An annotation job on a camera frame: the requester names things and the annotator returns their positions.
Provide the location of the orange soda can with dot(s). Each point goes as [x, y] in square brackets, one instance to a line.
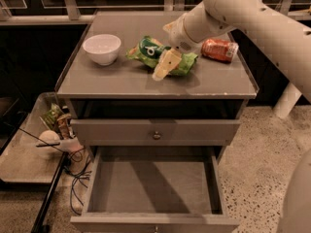
[219, 49]

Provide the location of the green rice chip bag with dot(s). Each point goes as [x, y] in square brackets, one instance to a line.
[149, 51]

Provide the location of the white ceramic bowl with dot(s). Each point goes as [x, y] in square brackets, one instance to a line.
[102, 49]

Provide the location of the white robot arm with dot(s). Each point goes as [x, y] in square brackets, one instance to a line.
[284, 41]

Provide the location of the green snack bag in bin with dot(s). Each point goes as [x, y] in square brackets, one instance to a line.
[50, 117]

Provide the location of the grey drawer cabinet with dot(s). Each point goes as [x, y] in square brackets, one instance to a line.
[126, 90]

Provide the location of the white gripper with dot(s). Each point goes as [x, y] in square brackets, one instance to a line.
[179, 36]

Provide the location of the white railing frame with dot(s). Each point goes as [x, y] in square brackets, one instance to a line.
[56, 12]

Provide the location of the white round object in bin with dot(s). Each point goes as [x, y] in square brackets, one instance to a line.
[48, 142]

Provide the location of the closed grey top drawer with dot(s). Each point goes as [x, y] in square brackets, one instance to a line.
[155, 132]

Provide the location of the open grey middle drawer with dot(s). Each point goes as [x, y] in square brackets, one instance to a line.
[154, 190]

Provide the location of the white diagonal pole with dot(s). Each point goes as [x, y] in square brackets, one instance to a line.
[287, 101]

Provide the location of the clear plastic bin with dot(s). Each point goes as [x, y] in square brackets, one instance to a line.
[22, 161]

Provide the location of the brown snack packet in bin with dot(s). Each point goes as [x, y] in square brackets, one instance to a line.
[63, 124]

